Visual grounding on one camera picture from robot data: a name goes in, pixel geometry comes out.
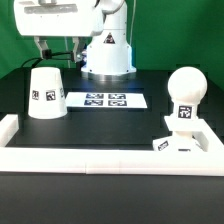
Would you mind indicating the white lamp shade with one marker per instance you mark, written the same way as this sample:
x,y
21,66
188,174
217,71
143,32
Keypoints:
x,y
46,98

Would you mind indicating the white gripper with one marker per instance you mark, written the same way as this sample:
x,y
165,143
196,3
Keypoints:
x,y
71,18

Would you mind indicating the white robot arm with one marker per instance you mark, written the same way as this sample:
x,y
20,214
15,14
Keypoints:
x,y
108,56

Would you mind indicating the white lamp base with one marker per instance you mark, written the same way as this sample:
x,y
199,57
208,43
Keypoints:
x,y
182,137

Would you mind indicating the white U-shaped fence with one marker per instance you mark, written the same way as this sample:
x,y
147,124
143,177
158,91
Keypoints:
x,y
13,159

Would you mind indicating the white lamp bulb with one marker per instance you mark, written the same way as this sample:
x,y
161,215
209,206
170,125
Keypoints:
x,y
186,86

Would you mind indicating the white tag sheet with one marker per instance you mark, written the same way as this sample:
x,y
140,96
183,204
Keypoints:
x,y
106,100

